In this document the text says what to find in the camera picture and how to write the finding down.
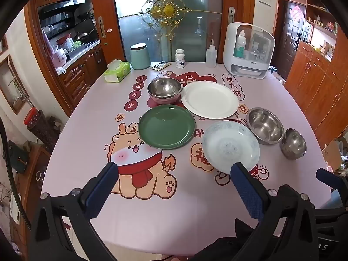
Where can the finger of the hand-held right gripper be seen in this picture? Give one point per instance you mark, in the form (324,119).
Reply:
(335,178)

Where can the range hood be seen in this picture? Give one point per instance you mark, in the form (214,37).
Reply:
(62,8)

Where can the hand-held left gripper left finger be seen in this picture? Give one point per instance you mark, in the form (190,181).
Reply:
(102,190)

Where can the clear squeeze bottle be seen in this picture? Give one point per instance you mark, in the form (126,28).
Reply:
(211,58)

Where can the pink steel-lined bowl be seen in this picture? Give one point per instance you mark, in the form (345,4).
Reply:
(163,101)
(164,87)

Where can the mint green canister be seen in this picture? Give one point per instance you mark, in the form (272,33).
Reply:
(140,58)

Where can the glass sliding door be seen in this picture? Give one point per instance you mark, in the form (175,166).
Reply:
(130,19)

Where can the small steel bowl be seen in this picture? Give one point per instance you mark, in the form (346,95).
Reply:
(293,144)

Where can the dark green bag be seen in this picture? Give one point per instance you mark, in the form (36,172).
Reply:
(17,156)

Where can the wooden kitchen base cabinet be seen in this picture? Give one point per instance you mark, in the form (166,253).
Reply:
(78,78)

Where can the white bottle sterilizer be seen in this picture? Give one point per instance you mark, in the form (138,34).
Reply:
(231,54)

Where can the gold door ornament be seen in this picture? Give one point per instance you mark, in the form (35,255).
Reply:
(168,9)

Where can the green tissue box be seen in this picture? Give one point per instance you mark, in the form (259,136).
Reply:
(117,72)

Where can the cardboard box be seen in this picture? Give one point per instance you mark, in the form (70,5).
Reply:
(333,155)

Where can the blister pack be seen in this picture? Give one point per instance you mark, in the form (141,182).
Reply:
(160,65)

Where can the wooden storage cabinet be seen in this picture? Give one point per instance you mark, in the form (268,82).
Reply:
(312,87)

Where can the large steel bowl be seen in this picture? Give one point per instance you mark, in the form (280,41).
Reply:
(265,125)

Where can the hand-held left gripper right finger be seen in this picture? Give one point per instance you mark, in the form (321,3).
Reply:
(246,190)

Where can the red-lidded jar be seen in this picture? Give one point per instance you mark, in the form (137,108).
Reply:
(40,126)

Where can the green plate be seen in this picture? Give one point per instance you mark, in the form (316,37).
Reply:
(165,126)

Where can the wooden picture frame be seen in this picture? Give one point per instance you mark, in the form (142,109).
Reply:
(12,87)

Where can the white pill bottle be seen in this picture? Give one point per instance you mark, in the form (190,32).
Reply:
(180,59)

